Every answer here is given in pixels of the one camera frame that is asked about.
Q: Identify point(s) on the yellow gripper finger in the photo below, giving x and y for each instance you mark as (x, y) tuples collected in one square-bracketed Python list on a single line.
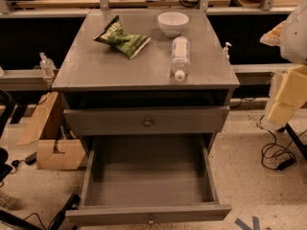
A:
[(290, 97)]

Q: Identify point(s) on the green jalapeno chip bag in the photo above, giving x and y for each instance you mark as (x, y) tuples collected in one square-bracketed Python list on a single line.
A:
[(128, 44)]

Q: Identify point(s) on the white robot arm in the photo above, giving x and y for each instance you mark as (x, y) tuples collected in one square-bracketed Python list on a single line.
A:
[(291, 37)]

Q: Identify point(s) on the grey middle drawer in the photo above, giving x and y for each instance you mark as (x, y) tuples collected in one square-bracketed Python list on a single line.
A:
[(156, 120)]

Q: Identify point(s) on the open grey bottom drawer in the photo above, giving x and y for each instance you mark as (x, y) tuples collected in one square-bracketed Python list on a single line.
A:
[(138, 179)]

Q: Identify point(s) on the grey drawer cabinet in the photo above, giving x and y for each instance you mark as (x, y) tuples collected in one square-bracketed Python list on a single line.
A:
[(94, 75)]

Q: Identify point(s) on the white pump bottle right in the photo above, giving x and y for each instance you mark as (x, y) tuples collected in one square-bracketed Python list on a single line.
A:
[(226, 49)]

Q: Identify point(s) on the clear plastic water bottle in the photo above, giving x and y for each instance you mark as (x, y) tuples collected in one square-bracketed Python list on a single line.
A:
[(180, 60)]

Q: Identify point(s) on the white ceramic bowl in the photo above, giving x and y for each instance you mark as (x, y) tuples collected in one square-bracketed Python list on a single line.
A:
[(172, 23)]

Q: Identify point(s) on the cardboard box pieces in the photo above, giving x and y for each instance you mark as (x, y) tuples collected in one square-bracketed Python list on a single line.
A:
[(57, 148)]

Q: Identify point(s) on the clear pump bottle left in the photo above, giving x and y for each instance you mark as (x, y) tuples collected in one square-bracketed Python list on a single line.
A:
[(46, 65)]

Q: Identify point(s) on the black power adapter with cable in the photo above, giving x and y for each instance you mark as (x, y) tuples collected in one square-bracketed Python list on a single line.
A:
[(277, 157)]

